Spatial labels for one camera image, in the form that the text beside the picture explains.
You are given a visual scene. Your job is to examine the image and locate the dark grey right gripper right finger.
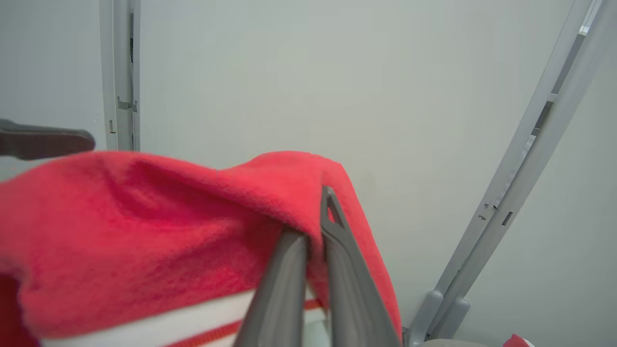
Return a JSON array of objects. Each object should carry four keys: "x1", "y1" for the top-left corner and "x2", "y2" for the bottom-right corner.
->
[{"x1": 320, "y1": 185, "x2": 402, "y2": 347}]

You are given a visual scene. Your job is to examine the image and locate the red and white garment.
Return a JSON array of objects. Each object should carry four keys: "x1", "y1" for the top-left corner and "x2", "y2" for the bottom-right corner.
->
[{"x1": 0, "y1": 150, "x2": 403, "y2": 347}]

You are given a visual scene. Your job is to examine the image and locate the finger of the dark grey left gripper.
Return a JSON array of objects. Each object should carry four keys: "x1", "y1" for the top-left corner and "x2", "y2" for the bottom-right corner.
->
[{"x1": 0, "y1": 119, "x2": 96, "y2": 161}]

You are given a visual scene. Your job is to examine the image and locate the grey partition post with hinges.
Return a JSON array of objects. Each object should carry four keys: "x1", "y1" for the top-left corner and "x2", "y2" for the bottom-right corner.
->
[{"x1": 99, "y1": 0, "x2": 141, "y2": 153}]

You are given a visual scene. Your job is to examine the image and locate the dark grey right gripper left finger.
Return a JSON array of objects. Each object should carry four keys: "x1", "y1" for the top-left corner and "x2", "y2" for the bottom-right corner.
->
[{"x1": 233, "y1": 228, "x2": 309, "y2": 347}]

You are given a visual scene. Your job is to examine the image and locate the grey diagonal frame rail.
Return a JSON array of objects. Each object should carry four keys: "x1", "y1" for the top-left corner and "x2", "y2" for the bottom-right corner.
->
[{"x1": 407, "y1": 0, "x2": 617, "y2": 347}]

